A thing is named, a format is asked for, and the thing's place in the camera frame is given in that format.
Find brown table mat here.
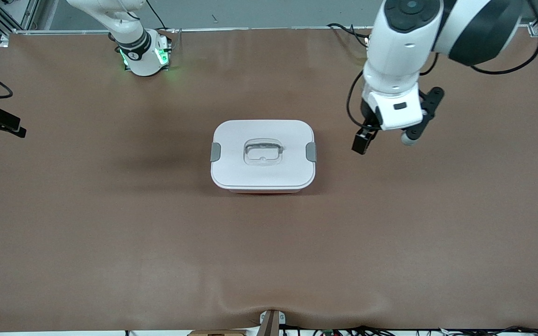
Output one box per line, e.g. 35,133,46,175
0,27,538,333

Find metal table edge strip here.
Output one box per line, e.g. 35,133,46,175
13,25,377,36

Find black arm base cable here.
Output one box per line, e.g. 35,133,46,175
327,23,373,50
145,0,170,32

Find white box lid grey clips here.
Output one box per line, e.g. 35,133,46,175
210,120,317,189

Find pink plastic bin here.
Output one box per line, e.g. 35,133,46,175
225,186,304,195

